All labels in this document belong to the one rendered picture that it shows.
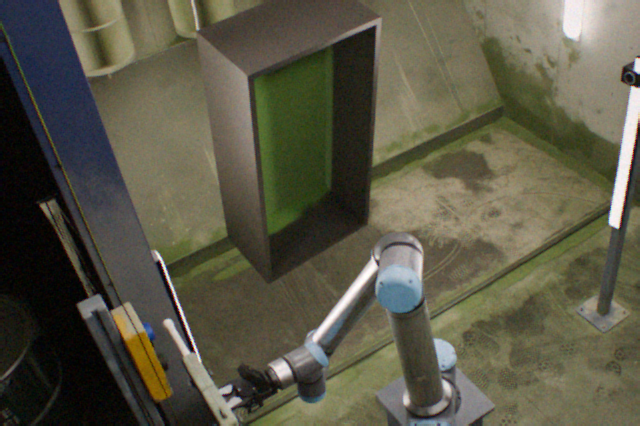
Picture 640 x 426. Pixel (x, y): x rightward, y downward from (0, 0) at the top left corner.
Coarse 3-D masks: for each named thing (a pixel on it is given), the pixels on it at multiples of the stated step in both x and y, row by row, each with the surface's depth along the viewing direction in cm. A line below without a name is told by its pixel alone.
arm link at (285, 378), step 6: (276, 360) 208; (282, 360) 207; (270, 366) 206; (276, 366) 205; (282, 366) 205; (276, 372) 204; (282, 372) 204; (288, 372) 204; (282, 378) 204; (288, 378) 204; (282, 384) 204; (288, 384) 205; (294, 384) 207; (282, 390) 206
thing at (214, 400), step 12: (168, 324) 220; (180, 348) 212; (192, 360) 207; (192, 372) 203; (204, 372) 203; (204, 384) 199; (204, 396) 196; (216, 396) 195; (216, 408) 192; (228, 408) 192; (216, 420) 192; (228, 420) 188
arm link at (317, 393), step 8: (328, 368) 223; (320, 376) 213; (296, 384) 217; (304, 384) 212; (312, 384) 212; (320, 384) 214; (304, 392) 215; (312, 392) 214; (320, 392) 216; (304, 400) 218; (312, 400) 217; (320, 400) 219
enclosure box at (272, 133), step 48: (288, 0) 266; (336, 0) 266; (240, 48) 246; (288, 48) 245; (336, 48) 295; (240, 96) 248; (288, 96) 308; (336, 96) 315; (240, 144) 270; (288, 144) 328; (336, 144) 336; (240, 192) 296; (288, 192) 352; (336, 192) 361; (240, 240) 328; (288, 240) 343; (336, 240) 340
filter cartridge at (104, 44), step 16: (64, 0) 313; (80, 0) 315; (96, 0) 318; (112, 0) 325; (64, 16) 318; (80, 16) 319; (96, 16) 322; (112, 16) 327; (80, 32) 323; (96, 32) 328; (112, 32) 330; (128, 32) 342; (80, 48) 330; (96, 48) 331; (112, 48) 334; (128, 48) 342; (96, 64) 335; (112, 64) 338
